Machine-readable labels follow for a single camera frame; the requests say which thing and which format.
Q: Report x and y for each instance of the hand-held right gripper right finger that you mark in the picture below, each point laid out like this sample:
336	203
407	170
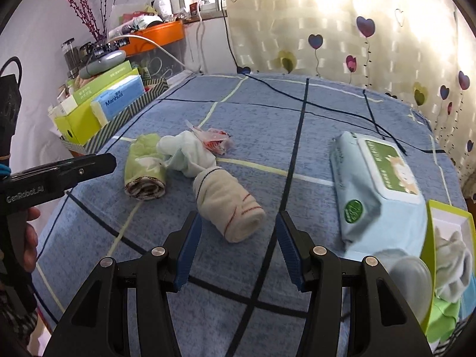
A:
288	253

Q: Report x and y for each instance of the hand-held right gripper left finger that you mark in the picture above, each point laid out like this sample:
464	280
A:
187	253

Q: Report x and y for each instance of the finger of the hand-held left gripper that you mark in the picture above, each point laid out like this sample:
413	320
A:
93	165

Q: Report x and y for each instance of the cream sock with red stripes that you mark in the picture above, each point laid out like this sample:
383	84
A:
230	208

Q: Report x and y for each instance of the white box with green rim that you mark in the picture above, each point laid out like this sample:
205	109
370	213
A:
429	238

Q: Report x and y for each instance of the person's left hand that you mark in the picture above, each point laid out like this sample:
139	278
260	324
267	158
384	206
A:
31	238

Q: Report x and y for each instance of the yellow green cardboard box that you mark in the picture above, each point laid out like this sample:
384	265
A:
78	122

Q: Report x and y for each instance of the green sock with striped cuff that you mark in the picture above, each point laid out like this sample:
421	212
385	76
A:
143	171

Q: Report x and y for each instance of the blue tissue pack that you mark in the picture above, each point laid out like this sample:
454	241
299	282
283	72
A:
122	95

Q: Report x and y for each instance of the green white long box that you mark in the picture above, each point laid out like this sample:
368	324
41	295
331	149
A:
104	78

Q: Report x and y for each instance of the striped cardboard box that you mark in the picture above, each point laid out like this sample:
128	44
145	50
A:
148	96

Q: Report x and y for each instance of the pale green white sock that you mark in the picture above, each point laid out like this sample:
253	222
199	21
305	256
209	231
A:
186	152

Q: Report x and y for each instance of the pale blue wet wipes pack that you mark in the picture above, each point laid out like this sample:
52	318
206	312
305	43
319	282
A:
372	200

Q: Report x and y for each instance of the grey pouch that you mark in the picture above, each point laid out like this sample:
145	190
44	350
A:
104	61

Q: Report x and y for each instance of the glass jar with dark lid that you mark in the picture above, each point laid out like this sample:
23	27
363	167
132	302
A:
70	57

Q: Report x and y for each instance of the red white plastic wrapper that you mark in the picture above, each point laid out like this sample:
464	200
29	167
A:
215	141

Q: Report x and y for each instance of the round plastic jar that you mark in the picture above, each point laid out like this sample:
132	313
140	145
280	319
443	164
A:
405	282

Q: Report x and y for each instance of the clear storage container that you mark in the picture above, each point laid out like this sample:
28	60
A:
167	63

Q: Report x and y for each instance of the person's patterned clothing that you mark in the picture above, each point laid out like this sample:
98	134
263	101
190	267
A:
18	323

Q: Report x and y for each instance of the orange tray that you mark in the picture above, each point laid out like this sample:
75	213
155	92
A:
163	35

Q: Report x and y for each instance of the dried red branches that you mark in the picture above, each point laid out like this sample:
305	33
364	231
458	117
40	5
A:
80	7

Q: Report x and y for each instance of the grey white sock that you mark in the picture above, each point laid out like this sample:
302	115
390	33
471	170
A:
452	264

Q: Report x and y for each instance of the bright green cloth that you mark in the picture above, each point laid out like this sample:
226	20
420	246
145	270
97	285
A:
444	319

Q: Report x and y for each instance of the white plastic bag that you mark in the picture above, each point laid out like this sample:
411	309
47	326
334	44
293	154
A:
165	2

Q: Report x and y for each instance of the heart print curtain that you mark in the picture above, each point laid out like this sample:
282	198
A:
297	15

